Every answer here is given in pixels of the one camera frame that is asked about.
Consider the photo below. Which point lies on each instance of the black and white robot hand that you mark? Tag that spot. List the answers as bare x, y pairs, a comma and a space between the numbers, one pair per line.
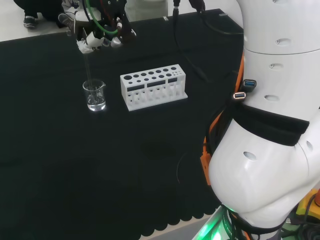
117, 27

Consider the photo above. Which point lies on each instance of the white test tube rack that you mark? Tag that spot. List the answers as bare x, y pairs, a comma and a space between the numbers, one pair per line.
152, 85

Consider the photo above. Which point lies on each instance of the clear cloth clip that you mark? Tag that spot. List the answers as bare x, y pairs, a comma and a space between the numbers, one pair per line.
223, 15
69, 32
165, 18

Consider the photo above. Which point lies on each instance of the person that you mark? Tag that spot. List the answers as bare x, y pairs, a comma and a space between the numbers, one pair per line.
47, 10

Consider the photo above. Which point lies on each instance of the small clear glass beaker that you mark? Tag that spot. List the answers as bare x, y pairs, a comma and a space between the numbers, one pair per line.
95, 100

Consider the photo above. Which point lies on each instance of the black bench cloth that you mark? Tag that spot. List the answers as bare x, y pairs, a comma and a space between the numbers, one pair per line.
75, 155

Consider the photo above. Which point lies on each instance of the yellow stop button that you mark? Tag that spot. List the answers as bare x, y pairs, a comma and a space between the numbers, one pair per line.
306, 202

